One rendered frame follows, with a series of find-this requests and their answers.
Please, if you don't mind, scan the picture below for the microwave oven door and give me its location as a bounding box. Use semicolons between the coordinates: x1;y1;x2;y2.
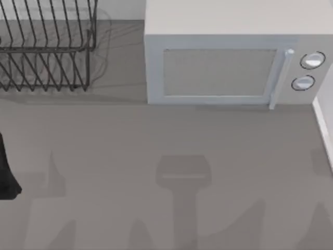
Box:
144;35;298;106

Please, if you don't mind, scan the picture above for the pale microwave oven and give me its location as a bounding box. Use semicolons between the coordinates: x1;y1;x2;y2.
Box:
144;0;333;110

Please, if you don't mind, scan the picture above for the small white microwave knob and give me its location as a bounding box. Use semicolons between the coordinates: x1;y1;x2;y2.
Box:
291;75;316;92

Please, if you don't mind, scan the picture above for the large white microwave knob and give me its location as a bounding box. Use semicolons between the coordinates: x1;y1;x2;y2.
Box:
299;51;326;70

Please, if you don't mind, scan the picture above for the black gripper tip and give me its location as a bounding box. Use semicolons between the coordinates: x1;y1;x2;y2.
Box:
0;132;23;201

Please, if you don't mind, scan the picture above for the dark wire dish rack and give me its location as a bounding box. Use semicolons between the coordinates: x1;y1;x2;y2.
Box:
0;0;99;92

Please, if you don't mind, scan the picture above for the pale microwave door handle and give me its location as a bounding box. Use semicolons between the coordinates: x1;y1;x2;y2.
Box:
268;48;295;110

